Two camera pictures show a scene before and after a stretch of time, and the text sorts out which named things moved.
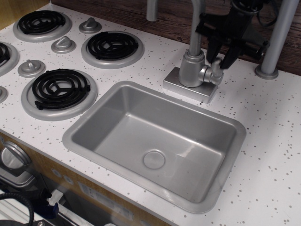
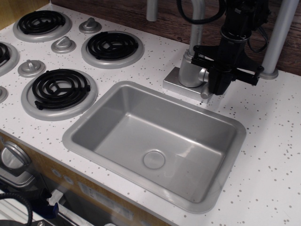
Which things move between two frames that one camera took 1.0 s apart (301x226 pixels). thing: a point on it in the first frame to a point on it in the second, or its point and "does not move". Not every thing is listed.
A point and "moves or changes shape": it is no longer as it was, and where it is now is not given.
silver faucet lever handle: x=217 y=74 moves or changes shape
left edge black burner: x=9 y=59 does not move
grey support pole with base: x=278 y=40 does not move
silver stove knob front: x=31 y=68 does not move
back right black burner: x=112 y=49 does not move
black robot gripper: x=234 y=26 to x=231 y=56
